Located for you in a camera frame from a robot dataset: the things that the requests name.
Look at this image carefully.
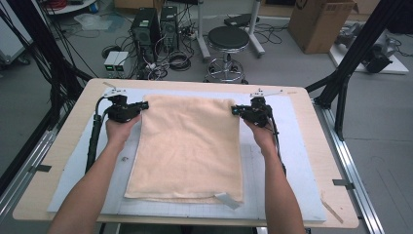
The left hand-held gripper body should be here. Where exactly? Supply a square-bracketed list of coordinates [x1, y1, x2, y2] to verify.
[102, 87, 143, 124]

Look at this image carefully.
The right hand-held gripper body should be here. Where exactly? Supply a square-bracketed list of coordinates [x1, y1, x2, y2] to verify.
[243, 88, 283, 129]

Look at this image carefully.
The cream terry towel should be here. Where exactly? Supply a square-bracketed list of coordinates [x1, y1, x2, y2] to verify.
[124, 94, 244, 211]

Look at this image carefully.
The person's left hand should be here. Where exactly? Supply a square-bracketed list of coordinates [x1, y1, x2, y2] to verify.
[104, 113, 142, 148]

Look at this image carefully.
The person's right hand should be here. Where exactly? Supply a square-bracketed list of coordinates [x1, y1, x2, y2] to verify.
[243, 118, 278, 155]

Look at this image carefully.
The white power supply unit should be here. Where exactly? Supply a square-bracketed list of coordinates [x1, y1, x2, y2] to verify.
[103, 51, 121, 74]
[114, 51, 131, 73]

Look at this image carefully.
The white grid mat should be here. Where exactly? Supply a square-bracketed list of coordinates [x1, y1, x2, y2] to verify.
[47, 87, 327, 222]

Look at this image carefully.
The black round stool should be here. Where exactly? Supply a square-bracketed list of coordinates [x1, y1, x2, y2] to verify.
[204, 25, 250, 85]

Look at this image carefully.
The black computer tower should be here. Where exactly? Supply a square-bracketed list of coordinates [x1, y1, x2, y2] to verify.
[159, 5, 180, 53]
[131, 7, 161, 63]

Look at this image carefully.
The white metal stand leg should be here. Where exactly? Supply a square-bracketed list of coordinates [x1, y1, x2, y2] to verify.
[247, 0, 266, 59]
[195, 0, 212, 63]

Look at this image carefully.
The black flat pedal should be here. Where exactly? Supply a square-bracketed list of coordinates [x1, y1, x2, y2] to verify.
[223, 13, 261, 28]

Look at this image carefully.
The clear plastic bag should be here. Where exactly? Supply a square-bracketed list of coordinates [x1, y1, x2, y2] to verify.
[73, 13, 113, 32]

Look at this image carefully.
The grey tape piece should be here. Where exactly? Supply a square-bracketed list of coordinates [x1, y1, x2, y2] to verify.
[28, 164, 53, 174]
[332, 178, 356, 190]

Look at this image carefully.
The brown cardboard box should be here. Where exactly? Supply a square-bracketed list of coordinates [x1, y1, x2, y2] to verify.
[287, 0, 358, 55]

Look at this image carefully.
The white round table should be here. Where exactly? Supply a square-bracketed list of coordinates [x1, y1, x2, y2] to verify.
[45, 0, 98, 16]

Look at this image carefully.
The grey robot part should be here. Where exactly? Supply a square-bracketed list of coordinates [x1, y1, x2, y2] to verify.
[335, 21, 363, 47]

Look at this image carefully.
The thin wooden strip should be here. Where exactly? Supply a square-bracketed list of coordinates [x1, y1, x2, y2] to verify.
[319, 191, 345, 225]

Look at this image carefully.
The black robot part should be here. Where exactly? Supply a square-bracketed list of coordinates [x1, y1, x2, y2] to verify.
[363, 33, 398, 74]

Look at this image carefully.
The white foam board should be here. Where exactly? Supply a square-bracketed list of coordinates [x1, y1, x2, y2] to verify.
[328, 30, 410, 76]

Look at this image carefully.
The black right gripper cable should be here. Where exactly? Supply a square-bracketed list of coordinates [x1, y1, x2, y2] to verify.
[266, 108, 288, 177]

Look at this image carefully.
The tangle of floor cables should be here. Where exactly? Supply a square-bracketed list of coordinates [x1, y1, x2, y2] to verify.
[142, 58, 169, 81]

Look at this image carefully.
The coiled black cable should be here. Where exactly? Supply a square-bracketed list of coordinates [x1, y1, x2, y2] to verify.
[168, 50, 193, 72]

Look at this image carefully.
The aluminium rail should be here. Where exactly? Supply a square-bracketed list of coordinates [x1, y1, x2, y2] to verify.
[0, 130, 62, 222]
[313, 98, 386, 234]

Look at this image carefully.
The black metal frame strut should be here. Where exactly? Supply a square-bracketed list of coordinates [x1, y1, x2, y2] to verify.
[0, 0, 95, 196]
[305, 0, 413, 141]

